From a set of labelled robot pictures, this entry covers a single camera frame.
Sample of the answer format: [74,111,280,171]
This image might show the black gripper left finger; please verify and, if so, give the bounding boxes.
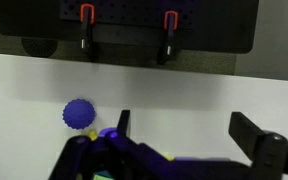
[105,109,172,180]

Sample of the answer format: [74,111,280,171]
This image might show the purple spiky ball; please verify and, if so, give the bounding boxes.
[62,98,97,130]

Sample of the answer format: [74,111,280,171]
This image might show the black clamp with orange handle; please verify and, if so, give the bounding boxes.
[156,10,180,66]
[79,3,97,63]

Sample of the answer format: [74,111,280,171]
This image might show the round black ribbed disc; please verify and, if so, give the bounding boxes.
[21,38,59,58]

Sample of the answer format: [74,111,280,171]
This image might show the black perforated panel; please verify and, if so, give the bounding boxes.
[0,0,260,54]

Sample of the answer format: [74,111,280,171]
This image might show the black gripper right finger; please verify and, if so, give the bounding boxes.
[228,111,288,180]

